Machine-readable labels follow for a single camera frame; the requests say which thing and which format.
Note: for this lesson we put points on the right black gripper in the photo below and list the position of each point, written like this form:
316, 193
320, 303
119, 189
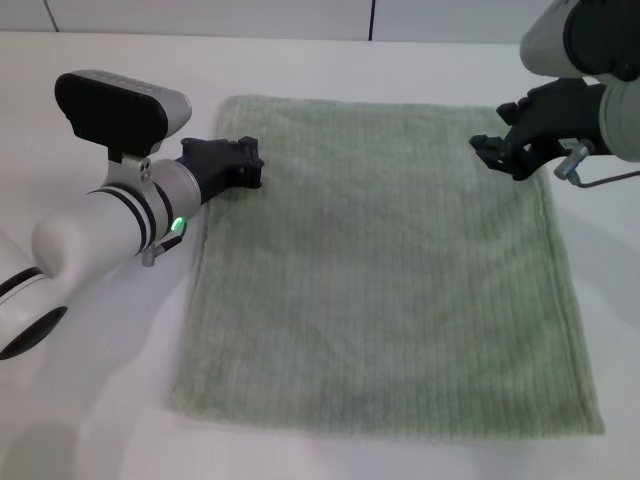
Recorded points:
560, 120

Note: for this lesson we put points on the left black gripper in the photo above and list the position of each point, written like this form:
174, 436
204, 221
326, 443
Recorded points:
212, 165

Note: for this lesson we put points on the green ribbed towel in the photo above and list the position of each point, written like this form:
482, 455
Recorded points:
380, 280

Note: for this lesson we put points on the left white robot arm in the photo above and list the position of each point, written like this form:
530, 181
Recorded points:
90, 230

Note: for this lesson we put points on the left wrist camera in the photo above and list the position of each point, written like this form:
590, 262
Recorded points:
110, 112

